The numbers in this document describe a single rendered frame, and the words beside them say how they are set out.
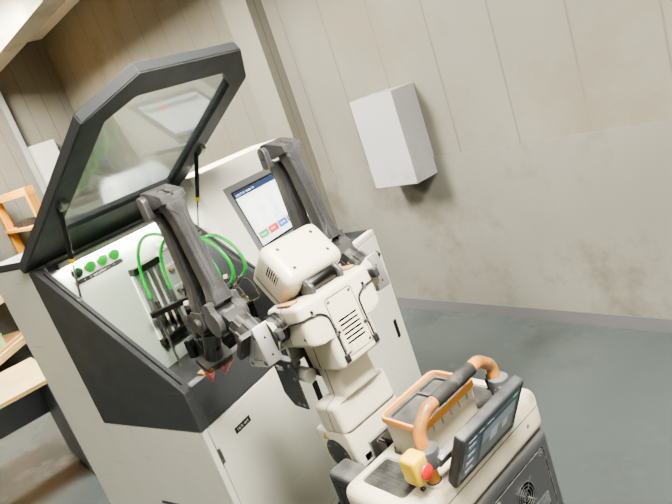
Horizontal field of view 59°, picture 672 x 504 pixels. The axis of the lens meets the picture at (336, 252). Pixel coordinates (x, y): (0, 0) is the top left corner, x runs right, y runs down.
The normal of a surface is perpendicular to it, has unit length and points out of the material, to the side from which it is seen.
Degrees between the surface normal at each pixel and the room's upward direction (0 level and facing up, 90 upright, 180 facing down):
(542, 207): 90
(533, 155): 90
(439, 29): 90
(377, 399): 82
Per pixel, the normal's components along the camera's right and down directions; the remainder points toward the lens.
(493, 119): -0.70, 0.42
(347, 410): 0.59, -0.12
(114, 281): 0.80, -0.11
